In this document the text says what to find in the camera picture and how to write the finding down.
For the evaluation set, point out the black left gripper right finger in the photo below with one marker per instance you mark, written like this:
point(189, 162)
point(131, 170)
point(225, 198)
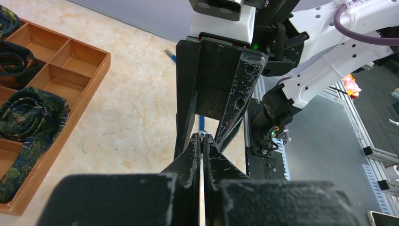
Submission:
point(216, 169)

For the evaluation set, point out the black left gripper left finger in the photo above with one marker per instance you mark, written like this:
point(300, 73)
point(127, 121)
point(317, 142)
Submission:
point(184, 209)

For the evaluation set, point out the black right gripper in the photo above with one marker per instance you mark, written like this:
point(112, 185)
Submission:
point(226, 77)

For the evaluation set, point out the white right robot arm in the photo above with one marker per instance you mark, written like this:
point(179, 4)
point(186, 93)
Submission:
point(233, 42)

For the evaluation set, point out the wooden compartment tray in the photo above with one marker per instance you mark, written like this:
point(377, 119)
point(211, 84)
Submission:
point(47, 79)

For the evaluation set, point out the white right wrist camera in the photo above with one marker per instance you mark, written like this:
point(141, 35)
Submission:
point(230, 19)

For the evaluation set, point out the grey slotted cable duct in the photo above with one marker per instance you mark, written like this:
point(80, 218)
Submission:
point(384, 206)

